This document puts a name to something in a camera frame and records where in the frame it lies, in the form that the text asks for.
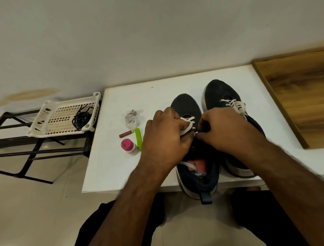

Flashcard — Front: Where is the person's right hand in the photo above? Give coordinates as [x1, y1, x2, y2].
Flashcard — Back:
[195, 106, 271, 165]

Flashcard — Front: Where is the person's left hand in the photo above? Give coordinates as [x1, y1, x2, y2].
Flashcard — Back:
[139, 107, 195, 175]

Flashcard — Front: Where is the grey shoelace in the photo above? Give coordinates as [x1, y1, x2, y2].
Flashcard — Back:
[220, 98, 248, 118]

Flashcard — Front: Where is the grey shoelaces bundle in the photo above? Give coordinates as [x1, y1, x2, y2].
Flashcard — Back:
[178, 115, 199, 175]

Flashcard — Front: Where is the dark sneaker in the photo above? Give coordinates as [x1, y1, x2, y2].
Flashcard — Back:
[169, 93, 221, 205]
[202, 78, 266, 179]

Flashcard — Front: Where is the black shoelace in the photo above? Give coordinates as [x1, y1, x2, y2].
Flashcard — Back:
[71, 108, 94, 131]
[76, 104, 98, 126]

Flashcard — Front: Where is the person's right forearm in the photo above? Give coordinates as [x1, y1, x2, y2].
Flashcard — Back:
[250, 144, 324, 246]

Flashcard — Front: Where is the person's left forearm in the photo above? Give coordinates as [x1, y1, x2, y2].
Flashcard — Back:
[88, 162, 173, 246]

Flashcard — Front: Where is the green marker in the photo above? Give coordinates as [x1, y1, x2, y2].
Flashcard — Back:
[134, 127, 144, 150]

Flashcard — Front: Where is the pink capped white bottle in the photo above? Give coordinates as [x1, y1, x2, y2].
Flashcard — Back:
[120, 138, 138, 155]

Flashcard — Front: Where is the crumpled white paper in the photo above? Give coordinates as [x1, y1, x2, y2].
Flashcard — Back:
[125, 109, 140, 131]

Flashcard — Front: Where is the wooden board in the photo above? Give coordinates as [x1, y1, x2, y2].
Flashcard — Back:
[252, 47, 324, 150]

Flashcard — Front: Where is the white perforated plastic tray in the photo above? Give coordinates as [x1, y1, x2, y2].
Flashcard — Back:
[27, 91, 103, 139]

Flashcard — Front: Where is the black metal rack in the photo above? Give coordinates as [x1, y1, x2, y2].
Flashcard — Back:
[0, 105, 96, 185]

